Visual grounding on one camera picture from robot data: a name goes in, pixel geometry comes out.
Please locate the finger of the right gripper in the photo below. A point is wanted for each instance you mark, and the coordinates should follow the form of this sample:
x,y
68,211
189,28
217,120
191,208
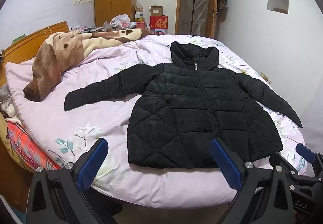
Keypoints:
x,y
306,153

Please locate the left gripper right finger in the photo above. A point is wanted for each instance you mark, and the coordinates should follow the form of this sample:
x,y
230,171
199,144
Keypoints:
x,y
263,195

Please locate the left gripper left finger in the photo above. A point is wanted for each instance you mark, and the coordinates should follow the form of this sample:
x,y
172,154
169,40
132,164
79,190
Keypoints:
x,y
56,196

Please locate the black quilted puffer jacket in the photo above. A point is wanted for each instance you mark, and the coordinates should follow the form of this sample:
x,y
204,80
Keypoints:
x,y
187,103

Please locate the red patterned bed sheet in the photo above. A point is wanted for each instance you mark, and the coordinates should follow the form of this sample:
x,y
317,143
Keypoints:
x,y
25,151

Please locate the pink floral duvet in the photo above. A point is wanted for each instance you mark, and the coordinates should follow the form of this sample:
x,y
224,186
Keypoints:
x,y
66,135

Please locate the brown dog print blanket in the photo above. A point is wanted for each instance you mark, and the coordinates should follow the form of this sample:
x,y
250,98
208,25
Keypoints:
x,y
61,51

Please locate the wooden headboard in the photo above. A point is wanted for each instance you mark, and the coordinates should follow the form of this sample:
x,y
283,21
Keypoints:
x,y
27,47

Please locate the white plastic bag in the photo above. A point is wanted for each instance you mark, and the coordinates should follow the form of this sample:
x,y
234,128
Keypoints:
x,y
118,22

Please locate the red gift box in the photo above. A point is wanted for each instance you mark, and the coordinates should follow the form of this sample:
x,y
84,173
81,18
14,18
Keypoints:
x,y
159,22

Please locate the brown cardboard box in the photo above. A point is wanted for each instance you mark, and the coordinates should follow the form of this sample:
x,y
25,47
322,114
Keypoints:
x,y
156,10

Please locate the wooden door with frame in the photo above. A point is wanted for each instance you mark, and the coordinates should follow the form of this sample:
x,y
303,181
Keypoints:
x,y
196,17

